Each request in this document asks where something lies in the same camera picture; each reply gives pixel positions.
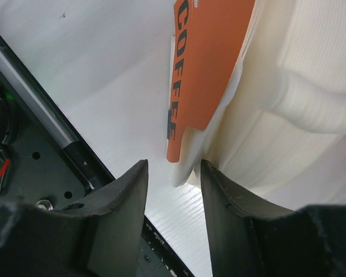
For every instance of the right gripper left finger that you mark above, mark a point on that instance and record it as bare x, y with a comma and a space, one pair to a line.
98, 235

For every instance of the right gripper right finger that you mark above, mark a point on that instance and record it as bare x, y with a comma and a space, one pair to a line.
249, 236

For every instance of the coffee filter pack orange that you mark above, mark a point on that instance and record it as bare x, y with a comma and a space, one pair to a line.
280, 131

